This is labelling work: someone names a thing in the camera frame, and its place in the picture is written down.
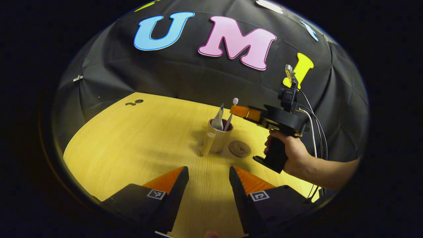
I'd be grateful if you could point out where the beige cup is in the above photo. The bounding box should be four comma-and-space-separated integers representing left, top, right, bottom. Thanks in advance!
201, 118, 234, 156

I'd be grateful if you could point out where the white cable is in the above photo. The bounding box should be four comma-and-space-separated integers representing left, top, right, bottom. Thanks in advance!
299, 108, 318, 159

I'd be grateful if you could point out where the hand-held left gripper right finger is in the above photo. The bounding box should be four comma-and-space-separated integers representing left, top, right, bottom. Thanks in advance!
229, 166, 311, 236

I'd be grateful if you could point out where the black backdrop cloth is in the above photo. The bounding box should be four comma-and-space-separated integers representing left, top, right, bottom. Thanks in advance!
51, 0, 370, 199

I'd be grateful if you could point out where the black cable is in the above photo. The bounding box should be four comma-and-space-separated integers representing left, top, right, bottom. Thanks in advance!
297, 89, 328, 161

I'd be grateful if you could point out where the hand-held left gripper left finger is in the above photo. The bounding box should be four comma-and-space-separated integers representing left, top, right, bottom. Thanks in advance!
99, 166, 189, 234

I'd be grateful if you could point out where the pink toothbrush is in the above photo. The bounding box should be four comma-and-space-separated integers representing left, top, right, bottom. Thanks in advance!
223, 98, 239, 132

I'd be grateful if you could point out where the white toothpaste tube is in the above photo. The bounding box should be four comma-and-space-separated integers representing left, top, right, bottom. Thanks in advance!
211, 103, 225, 131

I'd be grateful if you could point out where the wooden desktop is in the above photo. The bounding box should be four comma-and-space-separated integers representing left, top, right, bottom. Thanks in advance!
63, 92, 321, 238

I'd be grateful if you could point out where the round cork coaster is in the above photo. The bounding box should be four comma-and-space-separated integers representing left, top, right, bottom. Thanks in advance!
228, 140, 251, 158

